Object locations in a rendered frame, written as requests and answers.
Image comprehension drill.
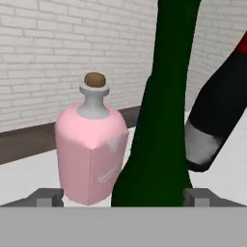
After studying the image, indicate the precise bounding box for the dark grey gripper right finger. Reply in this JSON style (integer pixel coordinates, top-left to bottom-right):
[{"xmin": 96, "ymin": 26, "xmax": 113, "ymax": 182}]
[{"xmin": 182, "ymin": 187, "xmax": 246, "ymax": 207}]

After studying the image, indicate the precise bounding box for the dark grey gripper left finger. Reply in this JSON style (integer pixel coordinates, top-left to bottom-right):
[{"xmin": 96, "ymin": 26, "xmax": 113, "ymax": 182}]
[{"xmin": 2, "ymin": 187, "xmax": 65, "ymax": 207}]

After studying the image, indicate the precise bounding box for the pink corked glass bottle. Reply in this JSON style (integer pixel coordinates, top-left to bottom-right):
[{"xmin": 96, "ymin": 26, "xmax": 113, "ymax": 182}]
[{"xmin": 54, "ymin": 71, "xmax": 130, "ymax": 206}]

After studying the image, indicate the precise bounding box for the dark green glass bottle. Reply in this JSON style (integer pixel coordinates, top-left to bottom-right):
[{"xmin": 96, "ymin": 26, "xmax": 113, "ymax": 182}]
[{"xmin": 111, "ymin": 0, "xmax": 203, "ymax": 207}]

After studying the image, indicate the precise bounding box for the black bottle with red cap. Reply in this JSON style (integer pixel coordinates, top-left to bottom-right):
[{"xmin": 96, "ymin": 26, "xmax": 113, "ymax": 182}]
[{"xmin": 183, "ymin": 30, "xmax": 247, "ymax": 173}]

